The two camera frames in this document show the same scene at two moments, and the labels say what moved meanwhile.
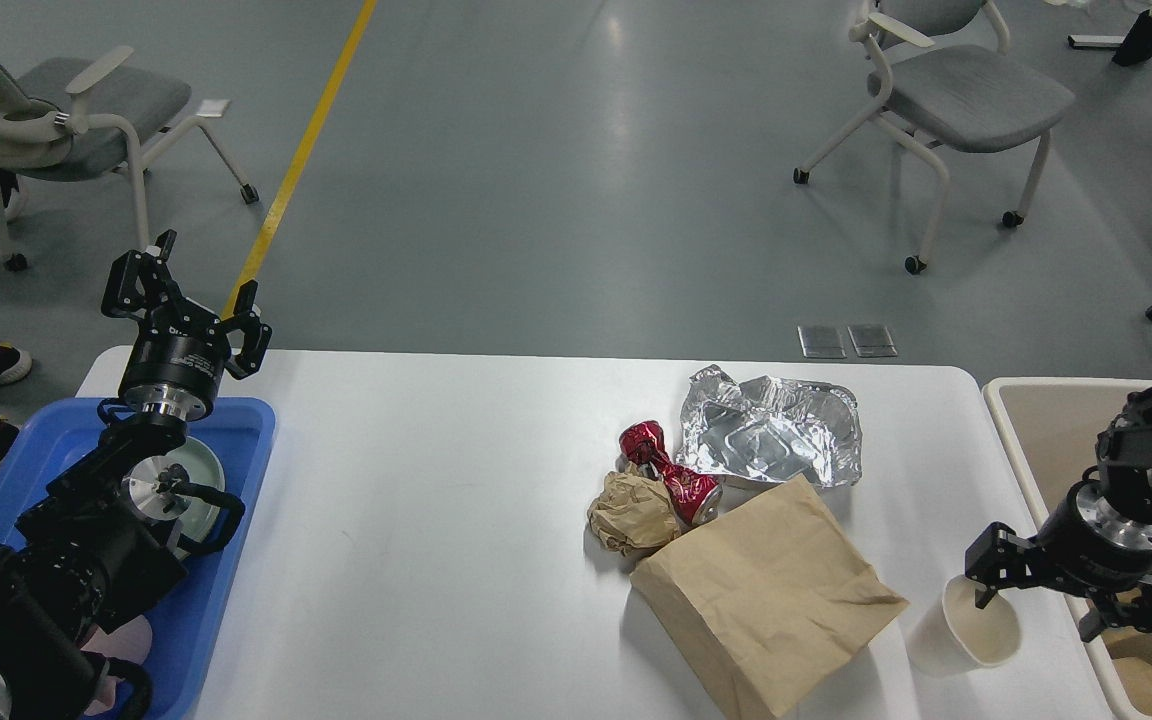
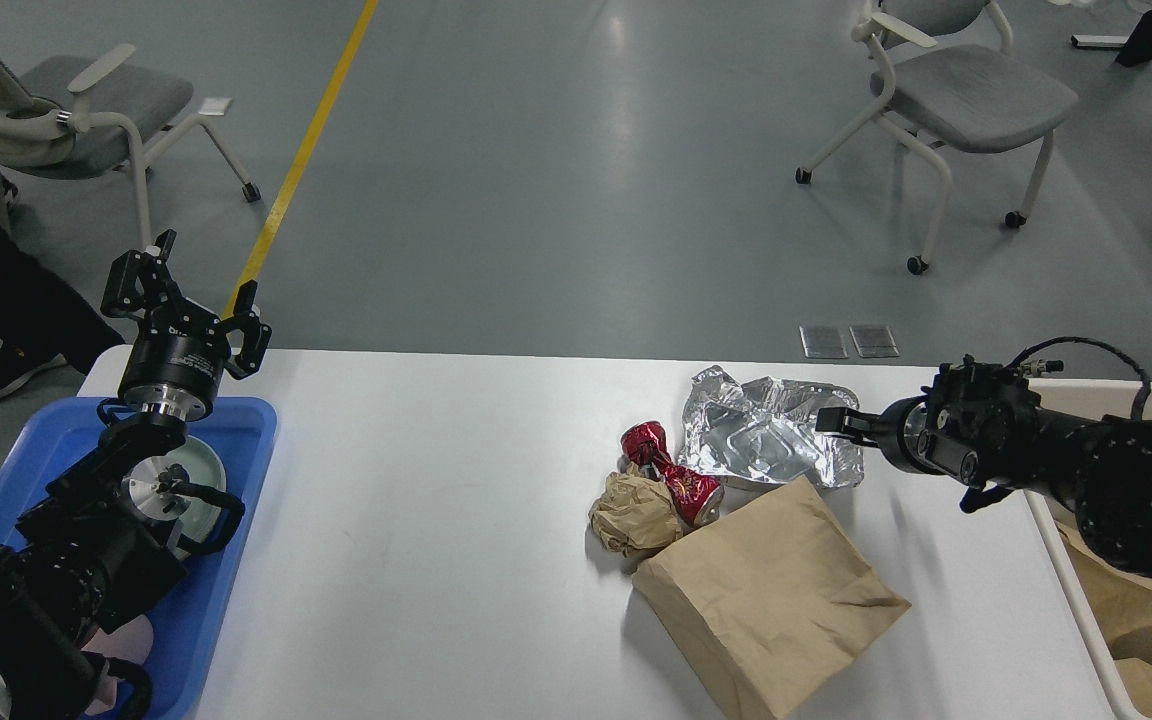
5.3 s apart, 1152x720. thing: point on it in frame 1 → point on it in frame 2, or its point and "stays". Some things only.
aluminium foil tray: x=768 y=429 stays
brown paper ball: x=633 y=512 stays
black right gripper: x=1089 y=546 → x=904 y=434
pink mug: x=130 y=641 stays
